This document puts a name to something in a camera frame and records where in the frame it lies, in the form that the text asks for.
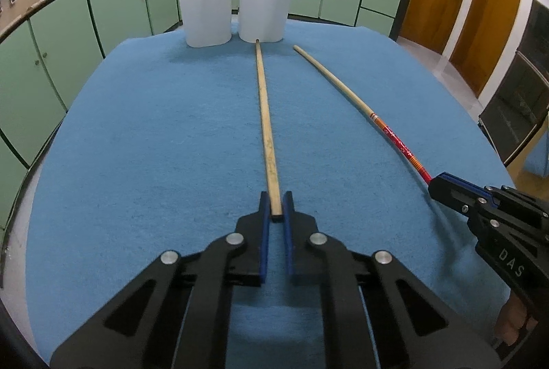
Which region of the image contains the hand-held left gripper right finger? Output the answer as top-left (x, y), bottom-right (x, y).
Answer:
top-left (282, 191), bottom-right (502, 369)

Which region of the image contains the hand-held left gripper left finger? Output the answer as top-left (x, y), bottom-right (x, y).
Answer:
top-left (50, 191), bottom-right (273, 369)

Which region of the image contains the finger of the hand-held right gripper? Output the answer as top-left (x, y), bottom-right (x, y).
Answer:
top-left (442, 173), bottom-right (549, 233)
top-left (428, 176), bottom-right (500, 231)

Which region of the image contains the red-ended bamboo chopstick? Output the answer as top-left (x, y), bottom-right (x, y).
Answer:
top-left (292, 45), bottom-right (434, 184)

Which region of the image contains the row of green kitchen cabinets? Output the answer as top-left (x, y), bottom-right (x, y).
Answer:
top-left (0, 0), bottom-right (417, 232)

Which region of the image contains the person's right hand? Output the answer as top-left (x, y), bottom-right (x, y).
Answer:
top-left (497, 298), bottom-right (540, 347)

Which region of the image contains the white double chopstick holder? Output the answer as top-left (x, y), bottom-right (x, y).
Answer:
top-left (173, 0), bottom-right (298, 49)

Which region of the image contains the plain bamboo chopstick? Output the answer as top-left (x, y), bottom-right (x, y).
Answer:
top-left (255, 38), bottom-right (284, 222)

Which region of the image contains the blue tablecloth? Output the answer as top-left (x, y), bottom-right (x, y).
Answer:
top-left (23, 18), bottom-right (515, 369)

